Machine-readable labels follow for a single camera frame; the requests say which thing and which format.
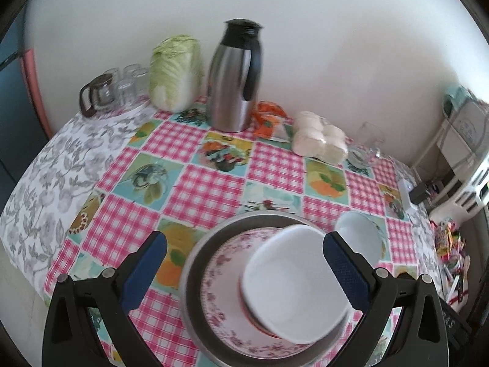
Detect clear drinking glass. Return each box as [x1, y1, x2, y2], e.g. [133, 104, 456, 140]
[116, 80, 142, 107]
[123, 64, 149, 96]
[101, 68, 123, 85]

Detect light blue bowl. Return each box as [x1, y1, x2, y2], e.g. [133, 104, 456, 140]
[334, 211, 387, 264]

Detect white triangular packet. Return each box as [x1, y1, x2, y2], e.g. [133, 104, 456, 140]
[271, 122, 295, 143]

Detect glass pitcher black handle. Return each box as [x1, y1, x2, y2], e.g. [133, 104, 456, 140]
[79, 74, 117, 118]

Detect round floral rim plate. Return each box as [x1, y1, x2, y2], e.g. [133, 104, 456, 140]
[200, 228, 329, 357]

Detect white patterned box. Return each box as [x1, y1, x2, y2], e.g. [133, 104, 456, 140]
[445, 99, 489, 154]

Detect yellow snack packet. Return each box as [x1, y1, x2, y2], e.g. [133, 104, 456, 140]
[433, 224, 451, 255]

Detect clear glass mug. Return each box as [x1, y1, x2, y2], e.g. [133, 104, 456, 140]
[346, 121, 384, 171]

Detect pink plaid tablecloth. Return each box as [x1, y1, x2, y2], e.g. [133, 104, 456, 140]
[46, 97, 444, 367]

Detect orange snack packet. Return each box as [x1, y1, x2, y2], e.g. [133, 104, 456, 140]
[252, 101, 288, 136]

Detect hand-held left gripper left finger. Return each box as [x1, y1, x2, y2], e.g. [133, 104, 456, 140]
[43, 230, 167, 367]

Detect black power adapter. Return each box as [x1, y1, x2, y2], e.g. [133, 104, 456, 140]
[409, 181, 432, 205]

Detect white plastic chair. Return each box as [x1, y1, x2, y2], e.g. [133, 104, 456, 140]
[428, 161, 489, 218]

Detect stainless steel basin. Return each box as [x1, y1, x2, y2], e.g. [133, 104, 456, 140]
[179, 211, 356, 367]

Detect pink padded bar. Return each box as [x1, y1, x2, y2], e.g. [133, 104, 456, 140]
[21, 48, 54, 140]

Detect pile of snacks and tools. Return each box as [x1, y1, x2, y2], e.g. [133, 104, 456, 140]
[430, 216, 474, 306]

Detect dark blue panel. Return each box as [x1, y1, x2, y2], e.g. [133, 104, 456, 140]
[0, 19, 48, 199]

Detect white square bowl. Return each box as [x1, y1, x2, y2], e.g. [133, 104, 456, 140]
[240, 225, 354, 345]

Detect stainless steel thermos jug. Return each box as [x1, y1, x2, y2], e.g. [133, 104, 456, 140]
[206, 18, 265, 133]

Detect bag of steamed buns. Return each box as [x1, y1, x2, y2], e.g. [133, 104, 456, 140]
[291, 111, 349, 165]

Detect teal cloth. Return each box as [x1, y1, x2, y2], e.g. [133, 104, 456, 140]
[443, 85, 476, 117]

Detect napa cabbage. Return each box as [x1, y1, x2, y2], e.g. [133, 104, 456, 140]
[148, 35, 203, 112]

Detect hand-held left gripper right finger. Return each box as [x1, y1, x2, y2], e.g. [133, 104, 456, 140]
[323, 231, 449, 367]

